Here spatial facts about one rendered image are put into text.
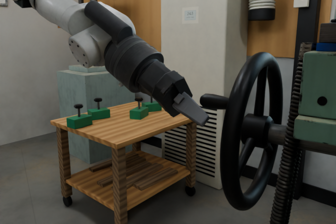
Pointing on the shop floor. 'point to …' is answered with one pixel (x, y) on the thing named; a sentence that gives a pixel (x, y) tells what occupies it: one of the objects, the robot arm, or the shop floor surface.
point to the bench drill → (90, 77)
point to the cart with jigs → (138, 133)
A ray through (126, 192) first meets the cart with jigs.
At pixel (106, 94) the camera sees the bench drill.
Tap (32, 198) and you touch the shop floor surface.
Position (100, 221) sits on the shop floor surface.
